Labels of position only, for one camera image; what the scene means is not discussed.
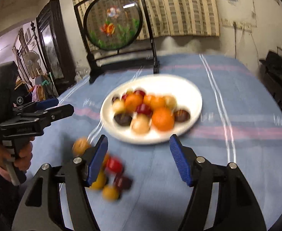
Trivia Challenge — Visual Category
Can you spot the green yellow tomato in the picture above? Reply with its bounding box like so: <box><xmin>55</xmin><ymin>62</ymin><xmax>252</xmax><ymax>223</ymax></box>
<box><xmin>90</xmin><ymin>170</ymin><xmax>107</xmax><ymax>190</ymax></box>

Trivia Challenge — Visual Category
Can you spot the yellow orange tomato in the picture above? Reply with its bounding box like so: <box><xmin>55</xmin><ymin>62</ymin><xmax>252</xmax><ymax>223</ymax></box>
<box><xmin>102</xmin><ymin>152</ymin><xmax>111</xmax><ymax>169</ymax></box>

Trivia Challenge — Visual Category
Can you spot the small dark red plum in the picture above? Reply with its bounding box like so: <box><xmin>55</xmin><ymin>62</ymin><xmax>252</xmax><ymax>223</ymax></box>
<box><xmin>113</xmin><ymin>175</ymin><xmax>133</xmax><ymax>191</ymax></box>

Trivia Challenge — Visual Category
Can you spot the small red cherry tomato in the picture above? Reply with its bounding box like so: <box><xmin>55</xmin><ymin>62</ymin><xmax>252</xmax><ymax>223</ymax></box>
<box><xmin>121</xmin><ymin>93</ymin><xmax>128</xmax><ymax>101</ymax></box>

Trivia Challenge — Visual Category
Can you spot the dark mangosteen fruit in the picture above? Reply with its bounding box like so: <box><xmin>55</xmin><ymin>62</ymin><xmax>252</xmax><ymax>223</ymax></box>
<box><xmin>113</xmin><ymin>113</ymin><xmax>133</xmax><ymax>127</ymax></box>

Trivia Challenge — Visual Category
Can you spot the textured orange mandarin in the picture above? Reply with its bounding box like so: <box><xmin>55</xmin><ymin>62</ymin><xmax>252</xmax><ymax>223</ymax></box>
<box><xmin>125</xmin><ymin>94</ymin><xmax>143</xmax><ymax>113</ymax></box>

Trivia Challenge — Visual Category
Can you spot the pale speckled fruit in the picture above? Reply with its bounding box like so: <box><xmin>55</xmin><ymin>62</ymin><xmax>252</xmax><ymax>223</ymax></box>
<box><xmin>131</xmin><ymin>114</ymin><xmax>150</xmax><ymax>135</ymax></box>

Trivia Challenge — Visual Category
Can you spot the large red plum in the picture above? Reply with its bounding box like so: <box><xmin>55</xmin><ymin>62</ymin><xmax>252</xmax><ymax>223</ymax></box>
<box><xmin>136</xmin><ymin>104</ymin><xmax>152</xmax><ymax>116</ymax></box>

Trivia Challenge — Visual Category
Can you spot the large orange mandarin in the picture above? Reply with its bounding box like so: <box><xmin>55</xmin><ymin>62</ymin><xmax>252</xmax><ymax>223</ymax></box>
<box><xmin>151</xmin><ymin>107</ymin><xmax>175</xmax><ymax>131</ymax></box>

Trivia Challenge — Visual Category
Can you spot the spotted pale apple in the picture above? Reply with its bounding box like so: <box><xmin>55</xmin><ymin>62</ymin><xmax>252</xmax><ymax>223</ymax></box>
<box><xmin>72</xmin><ymin>137</ymin><xmax>91</xmax><ymax>157</ymax></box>

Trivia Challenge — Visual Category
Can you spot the pale yellow round fruit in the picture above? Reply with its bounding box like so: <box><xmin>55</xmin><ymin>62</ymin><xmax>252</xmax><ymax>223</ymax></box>
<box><xmin>112</xmin><ymin>99</ymin><xmax>126</xmax><ymax>114</ymax></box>

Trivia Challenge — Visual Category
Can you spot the brown water chestnut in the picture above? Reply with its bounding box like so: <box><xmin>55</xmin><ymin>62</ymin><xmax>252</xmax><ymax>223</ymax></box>
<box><xmin>173</xmin><ymin>109</ymin><xmax>191</xmax><ymax>123</ymax></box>

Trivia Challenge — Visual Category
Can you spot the smooth orange fruit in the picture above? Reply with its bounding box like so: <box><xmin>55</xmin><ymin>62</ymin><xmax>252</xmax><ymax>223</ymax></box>
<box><xmin>143</xmin><ymin>94</ymin><xmax>155</xmax><ymax>106</ymax></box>

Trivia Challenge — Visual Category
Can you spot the small orange fruit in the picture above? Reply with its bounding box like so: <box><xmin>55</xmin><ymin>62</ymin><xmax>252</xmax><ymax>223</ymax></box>
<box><xmin>150</xmin><ymin>96</ymin><xmax>166</xmax><ymax>110</ymax></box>

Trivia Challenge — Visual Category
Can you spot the tan melon fruit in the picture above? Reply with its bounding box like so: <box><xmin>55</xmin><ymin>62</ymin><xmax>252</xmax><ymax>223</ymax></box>
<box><xmin>163</xmin><ymin>95</ymin><xmax>177</xmax><ymax>110</ymax></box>

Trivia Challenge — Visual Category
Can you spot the person left hand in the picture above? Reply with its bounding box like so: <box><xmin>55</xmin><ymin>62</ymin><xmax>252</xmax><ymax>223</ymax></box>
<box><xmin>0</xmin><ymin>136</ymin><xmax>36</xmax><ymax>181</ymax></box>

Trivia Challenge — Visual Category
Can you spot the standing fan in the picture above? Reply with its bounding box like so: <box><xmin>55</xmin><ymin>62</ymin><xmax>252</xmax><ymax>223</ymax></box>
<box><xmin>24</xmin><ymin>51</ymin><xmax>42</xmax><ymax>79</ymax></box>

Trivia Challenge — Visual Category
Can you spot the dark framed painting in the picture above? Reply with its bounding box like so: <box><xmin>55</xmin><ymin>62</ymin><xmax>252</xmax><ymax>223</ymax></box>
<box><xmin>36</xmin><ymin>0</ymin><xmax>76</xmax><ymax>94</ymax></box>

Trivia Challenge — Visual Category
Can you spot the white oval plate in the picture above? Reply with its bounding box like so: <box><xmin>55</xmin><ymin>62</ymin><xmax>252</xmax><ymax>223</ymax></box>
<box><xmin>100</xmin><ymin>74</ymin><xmax>203</xmax><ymax>144</ymax></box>

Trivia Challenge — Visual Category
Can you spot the goldfish screen black frame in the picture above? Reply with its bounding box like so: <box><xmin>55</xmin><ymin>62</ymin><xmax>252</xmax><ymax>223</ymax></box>
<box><xmin>74</xmin><ymin>0</ymin><xmax>160</xmax><ymax>84</ymax></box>

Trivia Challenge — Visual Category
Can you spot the wall power strip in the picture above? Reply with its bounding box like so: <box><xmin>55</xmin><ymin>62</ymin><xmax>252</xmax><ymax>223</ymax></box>
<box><xmin>221</xmin><ymin>18</ymin><xmax>252</xmax><ymax>33</ymax></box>

